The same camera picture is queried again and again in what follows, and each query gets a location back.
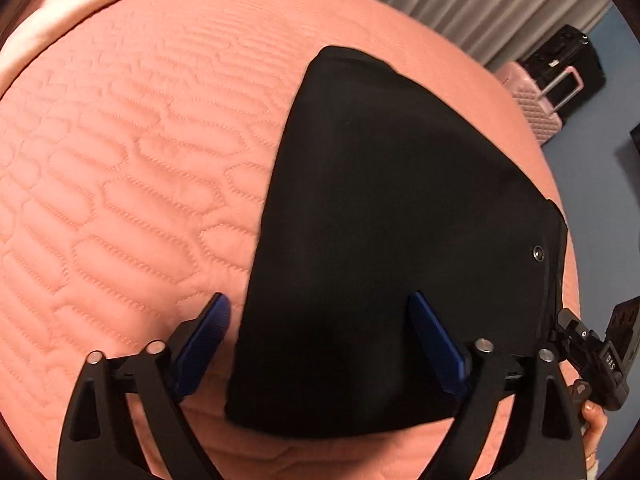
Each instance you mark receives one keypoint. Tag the black pants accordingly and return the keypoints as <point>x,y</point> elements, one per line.
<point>390,185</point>

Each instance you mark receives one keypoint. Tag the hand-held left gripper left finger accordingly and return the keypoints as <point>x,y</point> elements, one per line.
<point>207,335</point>

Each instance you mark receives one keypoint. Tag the person's right hand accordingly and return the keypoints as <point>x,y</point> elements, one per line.
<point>592,425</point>

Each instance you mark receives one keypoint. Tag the grey pleated curtain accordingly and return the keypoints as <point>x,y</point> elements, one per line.
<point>450,0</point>

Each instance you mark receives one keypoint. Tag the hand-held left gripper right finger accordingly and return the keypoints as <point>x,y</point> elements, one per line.
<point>435,340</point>

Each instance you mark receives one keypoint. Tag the pink quilted bedspread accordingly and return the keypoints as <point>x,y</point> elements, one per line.
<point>125,160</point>

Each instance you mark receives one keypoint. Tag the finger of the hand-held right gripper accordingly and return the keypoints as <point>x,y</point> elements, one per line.
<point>580,335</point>

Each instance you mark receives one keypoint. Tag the pink hard-shell suitcase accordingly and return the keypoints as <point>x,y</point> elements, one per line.
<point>530,105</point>

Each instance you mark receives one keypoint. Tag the black suitcase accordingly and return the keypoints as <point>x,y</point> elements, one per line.
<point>565,55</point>

